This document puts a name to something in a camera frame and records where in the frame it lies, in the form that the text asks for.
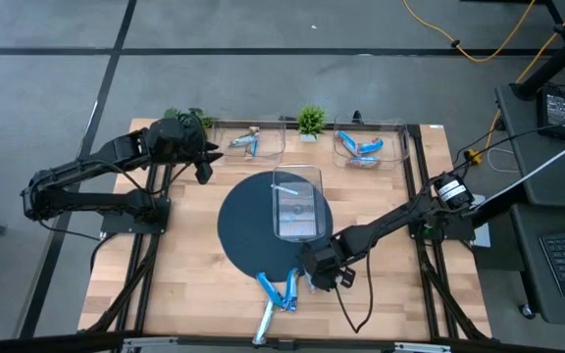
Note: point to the black power adapter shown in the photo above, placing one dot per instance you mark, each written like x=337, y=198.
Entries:
x=554, y=110

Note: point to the black beam with silver brackets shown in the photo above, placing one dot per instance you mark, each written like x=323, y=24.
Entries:
x=42, y=343

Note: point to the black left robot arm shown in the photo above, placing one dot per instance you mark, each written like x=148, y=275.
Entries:
x=91, y=201

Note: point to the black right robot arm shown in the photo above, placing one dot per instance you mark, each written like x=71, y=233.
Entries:
x=385, y=220

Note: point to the spiky potted plant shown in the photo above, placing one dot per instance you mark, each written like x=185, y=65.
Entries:
x=312, y=121

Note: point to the black caster wheel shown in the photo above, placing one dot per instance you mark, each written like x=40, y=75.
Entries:
x=526, y=311

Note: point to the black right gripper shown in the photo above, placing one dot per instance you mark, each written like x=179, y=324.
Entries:
x=324, y=265

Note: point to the dark grey cart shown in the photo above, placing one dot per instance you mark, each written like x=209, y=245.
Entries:
x=557, y=186

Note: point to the black stand leg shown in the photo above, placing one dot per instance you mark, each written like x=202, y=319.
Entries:
x=557, y=59

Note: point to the white rod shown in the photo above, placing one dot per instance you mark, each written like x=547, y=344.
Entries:
x=547, y=163

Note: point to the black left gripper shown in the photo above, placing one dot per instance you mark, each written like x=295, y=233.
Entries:
x=200, y=157

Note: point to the small black clamp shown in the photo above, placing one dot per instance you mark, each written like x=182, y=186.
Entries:
x=357, y=116

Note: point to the yellow plug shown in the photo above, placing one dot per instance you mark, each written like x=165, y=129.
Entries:
x=474, y=157

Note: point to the white-backed granola bar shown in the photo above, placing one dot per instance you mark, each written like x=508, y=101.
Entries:
x=264, y=323

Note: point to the black aluminium table frame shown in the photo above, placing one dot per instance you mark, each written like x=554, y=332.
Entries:
x=414, y=162

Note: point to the leafy potted plant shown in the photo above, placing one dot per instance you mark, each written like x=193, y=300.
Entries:
x=206, y=120

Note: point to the tall clear plastic bin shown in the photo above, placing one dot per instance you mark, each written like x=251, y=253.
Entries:
x=297, y=211

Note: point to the dark round mat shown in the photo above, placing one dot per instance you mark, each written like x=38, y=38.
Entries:
x=248, y=230

